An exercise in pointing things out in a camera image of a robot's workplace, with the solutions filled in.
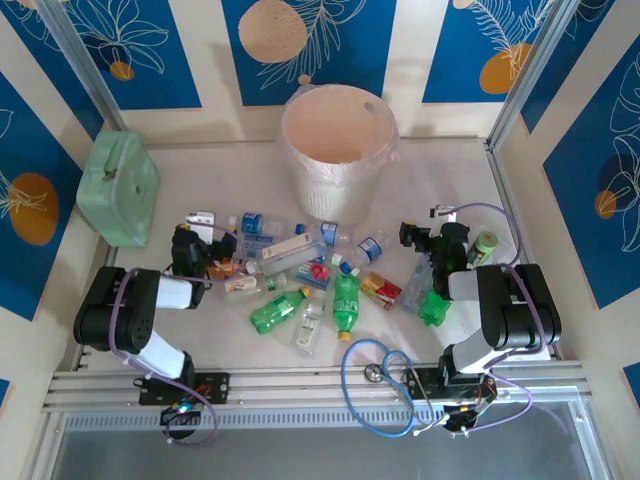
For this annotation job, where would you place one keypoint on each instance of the crushed clear bottle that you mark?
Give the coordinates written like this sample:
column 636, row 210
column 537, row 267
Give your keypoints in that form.
column 415, row 290

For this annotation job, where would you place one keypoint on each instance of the mint green case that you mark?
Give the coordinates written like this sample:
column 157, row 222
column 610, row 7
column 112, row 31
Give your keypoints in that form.
column 120, row 190

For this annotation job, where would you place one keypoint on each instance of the large clear bottle white label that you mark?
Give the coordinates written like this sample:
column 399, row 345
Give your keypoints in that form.
column 280, row 252

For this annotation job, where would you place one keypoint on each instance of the clear bottle blue label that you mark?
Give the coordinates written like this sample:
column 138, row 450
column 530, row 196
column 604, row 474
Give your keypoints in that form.
column 252, row 223

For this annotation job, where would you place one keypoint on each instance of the green plastic bottle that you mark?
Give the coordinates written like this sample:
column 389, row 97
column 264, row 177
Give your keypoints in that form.
column 434, row 310

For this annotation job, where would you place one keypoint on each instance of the blue capped blue label bottle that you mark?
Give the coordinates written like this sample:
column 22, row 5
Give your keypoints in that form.
column 370, row 248
column 329, row 233

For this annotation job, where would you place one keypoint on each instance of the grey metal panel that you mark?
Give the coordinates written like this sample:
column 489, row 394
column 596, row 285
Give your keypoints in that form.
column 320, row 457

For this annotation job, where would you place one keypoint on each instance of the green capped dark bottle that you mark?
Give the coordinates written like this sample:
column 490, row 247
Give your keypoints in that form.
column 486, row 241

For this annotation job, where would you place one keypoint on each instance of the Fiji water bottle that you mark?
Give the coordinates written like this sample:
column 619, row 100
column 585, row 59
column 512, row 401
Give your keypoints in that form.
column 312, row 274

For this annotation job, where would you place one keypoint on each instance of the red gold label bottle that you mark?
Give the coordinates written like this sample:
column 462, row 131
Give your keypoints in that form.
column 382, row 291

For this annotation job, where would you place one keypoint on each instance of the clear bottle green white label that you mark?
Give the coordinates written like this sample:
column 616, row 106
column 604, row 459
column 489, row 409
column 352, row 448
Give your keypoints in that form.
column 307, row 330

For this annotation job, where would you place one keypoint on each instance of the translucent bin liner bag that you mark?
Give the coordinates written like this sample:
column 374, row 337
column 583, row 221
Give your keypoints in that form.
column 325, row 175

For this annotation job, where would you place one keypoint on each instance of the aluminium frame post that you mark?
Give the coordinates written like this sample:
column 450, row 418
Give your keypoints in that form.
column 82, row 65
column 534, row 67

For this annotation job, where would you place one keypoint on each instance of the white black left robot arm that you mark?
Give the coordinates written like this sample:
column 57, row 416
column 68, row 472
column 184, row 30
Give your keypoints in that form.
column 120, row 320

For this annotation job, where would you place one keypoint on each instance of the blue stethoscope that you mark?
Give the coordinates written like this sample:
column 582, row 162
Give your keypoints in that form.
column 372, row 373

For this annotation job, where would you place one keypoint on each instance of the wide aluminium extrusion rail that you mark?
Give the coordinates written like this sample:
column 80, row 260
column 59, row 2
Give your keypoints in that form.
column 300, row 387

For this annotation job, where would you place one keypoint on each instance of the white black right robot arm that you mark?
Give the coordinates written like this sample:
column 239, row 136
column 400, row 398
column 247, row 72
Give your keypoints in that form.
column 520, row 310

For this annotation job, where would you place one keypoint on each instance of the white plastic bin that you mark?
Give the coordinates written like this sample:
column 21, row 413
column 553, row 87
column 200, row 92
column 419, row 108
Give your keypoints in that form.
column 327, row 205

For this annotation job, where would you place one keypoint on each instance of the brown coffee bottle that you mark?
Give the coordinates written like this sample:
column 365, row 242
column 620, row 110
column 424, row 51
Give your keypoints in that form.
column 222, row 271

